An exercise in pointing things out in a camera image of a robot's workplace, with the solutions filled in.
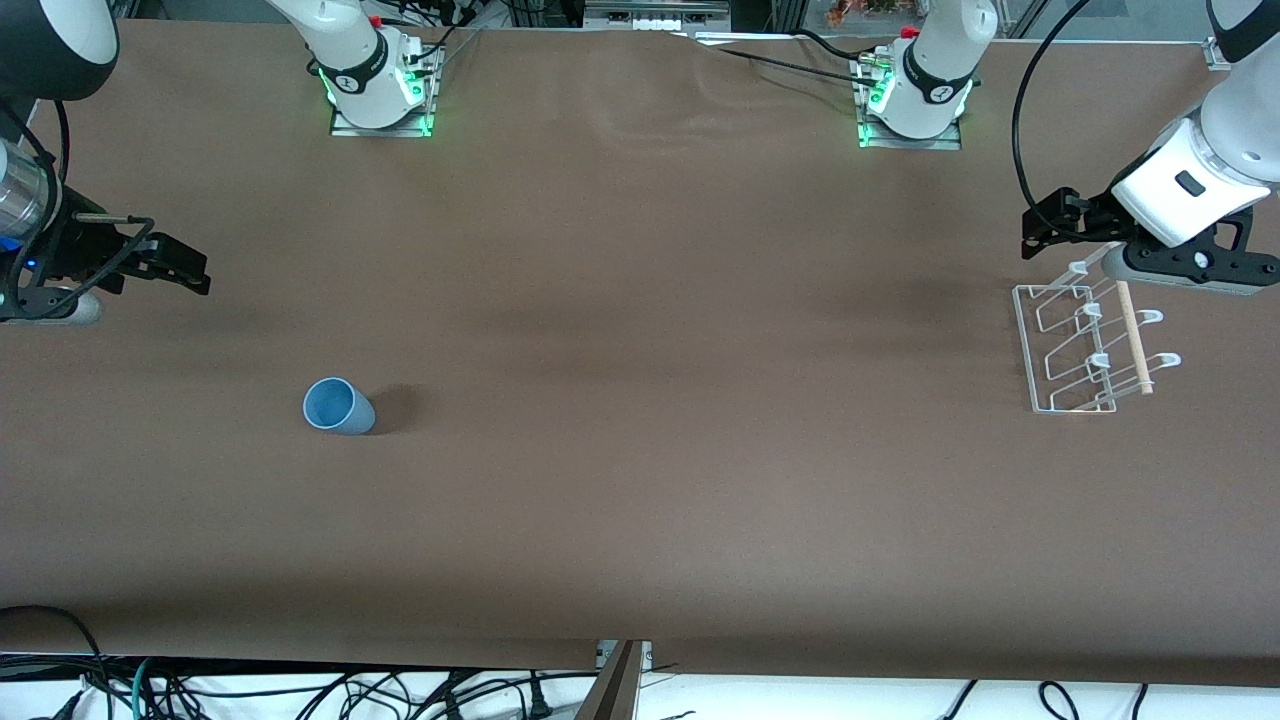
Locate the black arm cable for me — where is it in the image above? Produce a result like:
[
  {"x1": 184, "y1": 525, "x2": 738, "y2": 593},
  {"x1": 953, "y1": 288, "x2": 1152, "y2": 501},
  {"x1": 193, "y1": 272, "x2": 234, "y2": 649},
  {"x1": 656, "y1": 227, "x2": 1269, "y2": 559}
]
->
[
  {"x1": 1011, "y1": 0, "x2": 1097, "y2": 241},
  {"x1": 0, "y1": 95, "x2": 157, "y2": 321}
]

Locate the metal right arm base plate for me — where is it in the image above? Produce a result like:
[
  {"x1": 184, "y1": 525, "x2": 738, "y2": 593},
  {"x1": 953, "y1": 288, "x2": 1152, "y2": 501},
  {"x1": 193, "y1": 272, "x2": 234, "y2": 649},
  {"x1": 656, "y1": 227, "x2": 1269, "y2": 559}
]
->
[{"x1": 329, "y1": 42, "x2": 441, "y2": 139}]

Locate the wooden rack handle rod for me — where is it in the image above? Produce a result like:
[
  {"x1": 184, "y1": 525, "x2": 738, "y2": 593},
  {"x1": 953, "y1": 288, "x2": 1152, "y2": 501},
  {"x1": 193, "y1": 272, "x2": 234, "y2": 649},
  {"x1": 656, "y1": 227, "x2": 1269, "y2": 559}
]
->
[{"x1": 1116, "y1": 280, "x2": 1154, "y2": 395}]

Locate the blue plastic cup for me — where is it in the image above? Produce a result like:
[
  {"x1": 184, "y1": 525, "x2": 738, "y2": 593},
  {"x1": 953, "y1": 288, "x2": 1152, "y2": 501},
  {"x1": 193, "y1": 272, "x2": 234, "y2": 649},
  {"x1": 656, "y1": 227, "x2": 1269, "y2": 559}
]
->
[{"x1": 302, "y1": 376, "x2": 377, "y2": 437}]

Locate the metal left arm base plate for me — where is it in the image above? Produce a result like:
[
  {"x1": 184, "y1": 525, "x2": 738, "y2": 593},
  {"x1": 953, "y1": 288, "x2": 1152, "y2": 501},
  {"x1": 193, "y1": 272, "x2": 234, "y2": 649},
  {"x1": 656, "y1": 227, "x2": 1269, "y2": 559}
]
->
[{"x1": 856, "y1": 52, "x2": 964, "y2": 152}]

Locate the orange background clutter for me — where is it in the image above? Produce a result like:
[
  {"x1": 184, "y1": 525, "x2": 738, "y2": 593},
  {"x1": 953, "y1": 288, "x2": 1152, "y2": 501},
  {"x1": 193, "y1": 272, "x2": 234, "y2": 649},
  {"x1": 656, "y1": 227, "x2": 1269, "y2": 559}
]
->
[{"x1": 827, "y1": 0, "x2": 903, "y2": 25}]

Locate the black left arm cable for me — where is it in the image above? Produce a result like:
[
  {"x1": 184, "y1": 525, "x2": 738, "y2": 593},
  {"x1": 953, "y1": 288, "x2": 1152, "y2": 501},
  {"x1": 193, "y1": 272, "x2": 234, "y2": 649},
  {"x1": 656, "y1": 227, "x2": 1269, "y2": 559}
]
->
[{"x1": 1011, "y1": 0, "x2": 1097, "y2": 241}]

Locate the white wire cup rack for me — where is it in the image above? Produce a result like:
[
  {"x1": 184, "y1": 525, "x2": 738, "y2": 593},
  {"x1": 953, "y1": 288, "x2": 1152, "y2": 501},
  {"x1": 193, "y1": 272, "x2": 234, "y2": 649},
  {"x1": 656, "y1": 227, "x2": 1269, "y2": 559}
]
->
[{"x1": 1012, "y1": 258, "x2": 1183, "y2": 415}]

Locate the long black base cable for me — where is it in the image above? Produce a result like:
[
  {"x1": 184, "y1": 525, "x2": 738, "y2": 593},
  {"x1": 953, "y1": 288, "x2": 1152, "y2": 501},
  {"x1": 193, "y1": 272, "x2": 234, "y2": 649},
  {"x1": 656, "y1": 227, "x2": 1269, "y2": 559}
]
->
[{"x1": 688, "y1": 32, "x2": 883, "y2": 89}]

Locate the brown wooden table leg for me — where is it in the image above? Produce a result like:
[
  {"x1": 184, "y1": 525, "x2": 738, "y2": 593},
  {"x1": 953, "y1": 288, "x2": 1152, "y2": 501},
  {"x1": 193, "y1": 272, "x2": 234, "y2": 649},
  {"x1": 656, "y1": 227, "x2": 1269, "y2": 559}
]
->
[{"x1": 574, "y1": 640, "x2": 644, "y2": 720}]

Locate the white power strip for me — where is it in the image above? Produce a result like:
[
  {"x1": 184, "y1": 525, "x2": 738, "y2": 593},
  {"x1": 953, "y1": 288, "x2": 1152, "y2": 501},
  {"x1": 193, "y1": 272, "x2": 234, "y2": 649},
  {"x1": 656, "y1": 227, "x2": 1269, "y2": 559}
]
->
[{"x1": 584, "y1": 0, "x2": 732, "y2": 32}]

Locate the short black base cable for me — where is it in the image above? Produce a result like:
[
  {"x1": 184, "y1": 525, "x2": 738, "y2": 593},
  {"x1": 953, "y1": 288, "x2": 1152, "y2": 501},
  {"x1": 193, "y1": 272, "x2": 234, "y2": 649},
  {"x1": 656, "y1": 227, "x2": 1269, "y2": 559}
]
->
[{"x1": 795, "y1": 27, "x2": 873, "y2": 61}]

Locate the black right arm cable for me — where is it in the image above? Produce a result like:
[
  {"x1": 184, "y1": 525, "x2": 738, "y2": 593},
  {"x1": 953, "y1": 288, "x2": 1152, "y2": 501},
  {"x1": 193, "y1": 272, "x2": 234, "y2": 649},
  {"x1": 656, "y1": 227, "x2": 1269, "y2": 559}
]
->
[{"x1": 0, "y1": 95, "x2": 157, "y2": 321}]

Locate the metal table edge bracket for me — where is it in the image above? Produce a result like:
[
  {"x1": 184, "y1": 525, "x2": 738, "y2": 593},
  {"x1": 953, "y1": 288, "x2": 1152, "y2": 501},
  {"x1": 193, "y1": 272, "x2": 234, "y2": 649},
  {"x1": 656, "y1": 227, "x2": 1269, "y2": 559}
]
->
[{"x1": 596, "y1": 639, "x2": 654, "y2": 674}]

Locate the brown paper table cover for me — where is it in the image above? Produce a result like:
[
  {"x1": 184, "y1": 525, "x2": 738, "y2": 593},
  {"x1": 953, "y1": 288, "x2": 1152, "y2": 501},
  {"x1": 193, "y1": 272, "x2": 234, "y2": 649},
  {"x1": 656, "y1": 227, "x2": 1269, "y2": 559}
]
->
[{"x1": 0, "y1": 18, "x2": 1280, "y2": 691}]

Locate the thick black floor cable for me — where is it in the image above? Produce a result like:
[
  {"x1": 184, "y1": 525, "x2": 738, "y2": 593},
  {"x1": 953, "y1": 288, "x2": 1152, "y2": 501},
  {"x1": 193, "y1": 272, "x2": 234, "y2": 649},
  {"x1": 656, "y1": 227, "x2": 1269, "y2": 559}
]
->
[{"x1": 0, "y1": 604, "x2": 107, "y2": 720}]

